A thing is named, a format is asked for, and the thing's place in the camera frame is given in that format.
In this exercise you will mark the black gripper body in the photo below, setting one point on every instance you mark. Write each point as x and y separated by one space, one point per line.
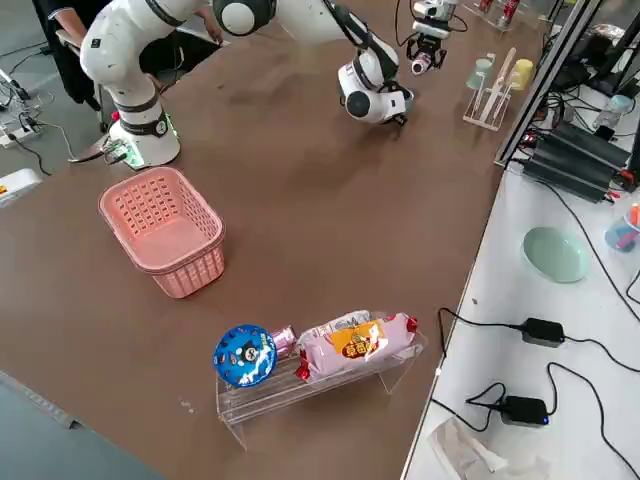
401 120
428 44

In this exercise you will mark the pale green cup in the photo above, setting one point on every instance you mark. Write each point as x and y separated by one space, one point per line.
480 75

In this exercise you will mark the red cola bottle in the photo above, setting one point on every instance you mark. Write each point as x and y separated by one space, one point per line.
486 4
509 10

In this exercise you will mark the yellow cup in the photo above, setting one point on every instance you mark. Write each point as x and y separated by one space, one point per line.
520 75

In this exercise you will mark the clear acrylic bottle shelf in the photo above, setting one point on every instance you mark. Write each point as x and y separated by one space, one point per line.
525 22

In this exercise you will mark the clear plastic bottle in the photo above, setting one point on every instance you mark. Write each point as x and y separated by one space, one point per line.
615 112

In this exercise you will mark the clear pen cup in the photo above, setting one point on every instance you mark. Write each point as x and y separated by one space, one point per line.
622 235

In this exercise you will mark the wooden rolling pin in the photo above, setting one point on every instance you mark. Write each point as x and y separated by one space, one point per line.
505 75

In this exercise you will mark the black power supply unit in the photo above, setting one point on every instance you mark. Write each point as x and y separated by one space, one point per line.
570 175
585 145

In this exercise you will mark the pale green bowl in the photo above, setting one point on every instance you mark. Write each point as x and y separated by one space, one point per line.
555 255

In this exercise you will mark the pink snack packet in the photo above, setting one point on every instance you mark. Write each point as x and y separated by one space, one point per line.
350 350

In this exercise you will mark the purple snack packet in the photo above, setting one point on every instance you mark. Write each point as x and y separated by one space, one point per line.
285 340

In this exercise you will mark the black power adapter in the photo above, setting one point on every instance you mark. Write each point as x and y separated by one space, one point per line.
525 411
542 332

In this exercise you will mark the pink plastic basket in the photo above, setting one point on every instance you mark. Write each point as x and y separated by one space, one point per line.
165 235

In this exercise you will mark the blue round snack tub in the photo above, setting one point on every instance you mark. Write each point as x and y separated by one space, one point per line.
245 356

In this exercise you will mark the clear acrylic snack shelf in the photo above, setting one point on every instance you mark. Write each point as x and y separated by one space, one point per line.
310 390

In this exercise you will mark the crumpled clear plastic bag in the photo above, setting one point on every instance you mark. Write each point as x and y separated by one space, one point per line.
475 450

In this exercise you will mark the person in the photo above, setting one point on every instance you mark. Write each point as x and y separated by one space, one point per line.
65 60

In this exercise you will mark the white power strip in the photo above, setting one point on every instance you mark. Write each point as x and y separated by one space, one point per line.
20 135

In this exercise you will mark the white control box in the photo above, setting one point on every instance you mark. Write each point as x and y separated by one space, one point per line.
17 187

